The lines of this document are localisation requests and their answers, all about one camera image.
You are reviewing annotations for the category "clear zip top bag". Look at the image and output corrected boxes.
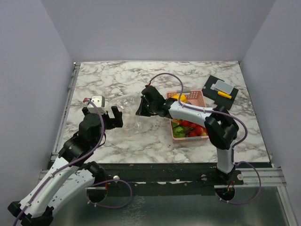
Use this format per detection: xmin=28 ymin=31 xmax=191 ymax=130
xmin=111 ymin=93 xmax=148 ymax=136

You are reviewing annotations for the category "red cherry bunch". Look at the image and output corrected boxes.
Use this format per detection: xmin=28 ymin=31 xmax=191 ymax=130
xmin=171 ymin=119 xmax=207 ymax=137

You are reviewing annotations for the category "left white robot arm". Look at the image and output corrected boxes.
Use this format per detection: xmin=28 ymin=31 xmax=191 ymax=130
xmin=8 ymin=106 xmax=123 ymax=226

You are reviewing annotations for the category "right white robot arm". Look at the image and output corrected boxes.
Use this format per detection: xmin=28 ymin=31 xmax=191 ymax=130
xmin=136 ymin=86 xmax=239 ymax=184

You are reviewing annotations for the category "yellow bell pepper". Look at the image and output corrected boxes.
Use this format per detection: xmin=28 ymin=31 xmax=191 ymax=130
xmin=172 ymin=94 xmax=188 ymax=104

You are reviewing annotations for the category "green round fruit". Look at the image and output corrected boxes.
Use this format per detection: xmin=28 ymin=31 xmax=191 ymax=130
xmin=173 ymin=126 xmax=186 ymax=138

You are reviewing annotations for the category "pink plastic basket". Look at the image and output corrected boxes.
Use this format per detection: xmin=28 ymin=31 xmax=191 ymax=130
xmin=169 ymin=89 xmax=209 ymax=143

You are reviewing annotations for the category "black scale board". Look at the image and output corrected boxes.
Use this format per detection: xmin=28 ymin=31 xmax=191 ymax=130
xmin=202 ymin=75 xmax=238 ymax=110

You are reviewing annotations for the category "yellow small tool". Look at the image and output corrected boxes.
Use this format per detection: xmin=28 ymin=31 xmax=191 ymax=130
xmin=217 ymin=91 xmax=232 ymax=99

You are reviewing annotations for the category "grey rectangular box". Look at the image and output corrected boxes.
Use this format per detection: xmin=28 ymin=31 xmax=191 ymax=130
xmin=214 ymin=80 xmax=234 ymax=95

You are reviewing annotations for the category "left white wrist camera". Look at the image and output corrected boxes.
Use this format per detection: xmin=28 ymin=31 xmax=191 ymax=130
xmin=83 ymin=95 xmax=106 ymax=114

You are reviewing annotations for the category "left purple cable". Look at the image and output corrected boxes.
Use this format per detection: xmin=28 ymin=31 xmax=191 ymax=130
xmin=10 ymin=98 xmax=106 ymax=226

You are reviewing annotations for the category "left aluminium frame rail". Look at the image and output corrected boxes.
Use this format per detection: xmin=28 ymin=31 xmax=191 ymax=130
xmin=50 ymin=62 xmax=81 ymax=162

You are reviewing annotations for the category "black mounting rail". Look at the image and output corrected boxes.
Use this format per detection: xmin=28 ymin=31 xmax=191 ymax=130
xmin=49 ymin=162 xmax=245 ymax=197

